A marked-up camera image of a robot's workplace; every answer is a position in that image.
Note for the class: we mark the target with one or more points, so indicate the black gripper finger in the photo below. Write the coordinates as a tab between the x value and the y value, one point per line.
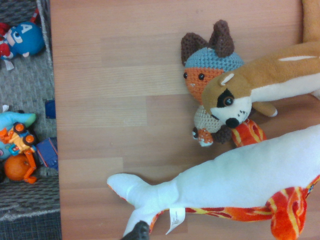
138	231

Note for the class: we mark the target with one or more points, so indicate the orange toy excavator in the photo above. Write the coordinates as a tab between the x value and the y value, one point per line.
18	140

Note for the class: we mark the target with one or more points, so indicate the light blue plush toy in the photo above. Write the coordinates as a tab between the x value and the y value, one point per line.
10	120

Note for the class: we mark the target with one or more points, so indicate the grey woven basket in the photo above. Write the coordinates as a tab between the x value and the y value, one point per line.
25	82

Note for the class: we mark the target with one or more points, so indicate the white flame-print whale plush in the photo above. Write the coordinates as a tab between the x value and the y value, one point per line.
237	175

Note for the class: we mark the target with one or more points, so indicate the orange ball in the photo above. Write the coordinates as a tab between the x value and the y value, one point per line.
13	167

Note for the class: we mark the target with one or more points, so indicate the crochet fox doll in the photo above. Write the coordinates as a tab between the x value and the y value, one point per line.
205	62

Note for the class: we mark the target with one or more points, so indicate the brown ferret plush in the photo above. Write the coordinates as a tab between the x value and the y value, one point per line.
275	72

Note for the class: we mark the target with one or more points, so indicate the Captain America plush doll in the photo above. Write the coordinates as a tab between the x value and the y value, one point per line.
25	37

